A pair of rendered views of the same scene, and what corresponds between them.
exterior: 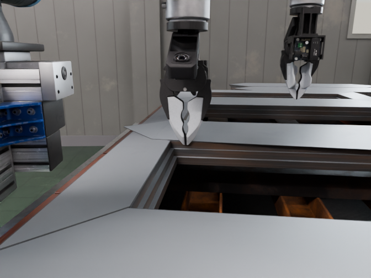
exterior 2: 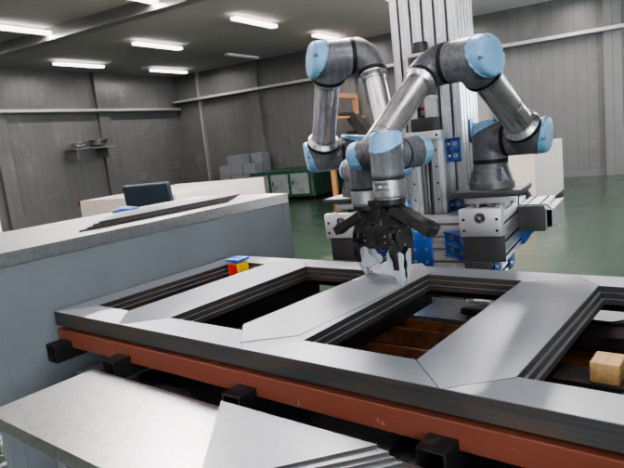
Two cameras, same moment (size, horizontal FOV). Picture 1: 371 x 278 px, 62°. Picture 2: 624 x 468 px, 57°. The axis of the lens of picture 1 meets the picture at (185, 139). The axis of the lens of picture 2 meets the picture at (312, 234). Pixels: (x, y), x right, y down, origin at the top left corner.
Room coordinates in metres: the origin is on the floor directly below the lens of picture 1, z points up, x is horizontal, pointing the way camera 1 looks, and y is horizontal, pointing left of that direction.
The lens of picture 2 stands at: (1.33, -1.50, 1.26)
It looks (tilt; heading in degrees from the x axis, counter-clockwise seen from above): 9 degrees down; 123
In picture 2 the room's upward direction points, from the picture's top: 6 degrees counter-clockwise
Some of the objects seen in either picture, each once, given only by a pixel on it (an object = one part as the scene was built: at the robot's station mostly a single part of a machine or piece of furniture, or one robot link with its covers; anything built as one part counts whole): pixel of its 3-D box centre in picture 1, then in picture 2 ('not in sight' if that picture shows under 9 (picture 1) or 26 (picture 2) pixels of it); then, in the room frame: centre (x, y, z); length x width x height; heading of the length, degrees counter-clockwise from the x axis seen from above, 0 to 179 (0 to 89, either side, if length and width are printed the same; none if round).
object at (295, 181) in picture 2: not in sight; (298, 182); (-6.13, 9.81, 0.33); 1.69 x 1.55 x 0.67; 2
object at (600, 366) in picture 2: not in sight; (607, 368); (1.23, -0.38, 0.79); 0.06 x 0.05 x 0.04; 83
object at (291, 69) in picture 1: (292, 81); (397, 266); (0.77, -0.26, 0.95); 0.06 x 0.03 x 0.09; 173
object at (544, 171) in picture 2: not in sight; (483, 178); (-1.04, 7.04, 0.44); 2.30 x 1.86 x 0.89; 90
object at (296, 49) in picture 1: (304, 35); (389, 223); (0.77, -0.28, 1.05); 0.09 x 0.08 x 0.12; 173
